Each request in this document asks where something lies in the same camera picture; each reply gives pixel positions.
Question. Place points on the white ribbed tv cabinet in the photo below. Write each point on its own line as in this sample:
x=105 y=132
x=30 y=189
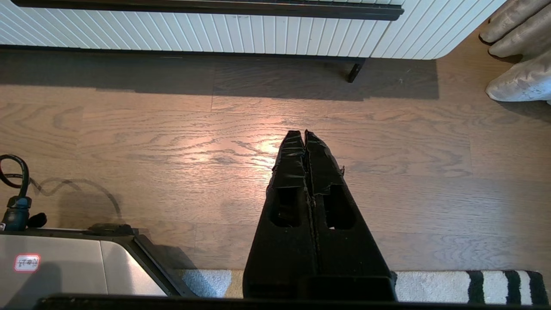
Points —
x=430 y=30

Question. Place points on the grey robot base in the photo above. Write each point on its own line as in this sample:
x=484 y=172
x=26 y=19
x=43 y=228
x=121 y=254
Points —
x=64 y=267

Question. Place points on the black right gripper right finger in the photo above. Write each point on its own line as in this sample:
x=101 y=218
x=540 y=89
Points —
x=344 y=258

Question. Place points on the beige curtain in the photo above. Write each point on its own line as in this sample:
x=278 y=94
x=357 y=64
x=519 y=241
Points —
x=521 y=43

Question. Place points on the black white striped rug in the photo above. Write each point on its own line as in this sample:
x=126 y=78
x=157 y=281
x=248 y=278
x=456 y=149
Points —
x=430 y=286

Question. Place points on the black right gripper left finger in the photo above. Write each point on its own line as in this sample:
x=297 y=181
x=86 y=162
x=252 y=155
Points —
x=284 y=241

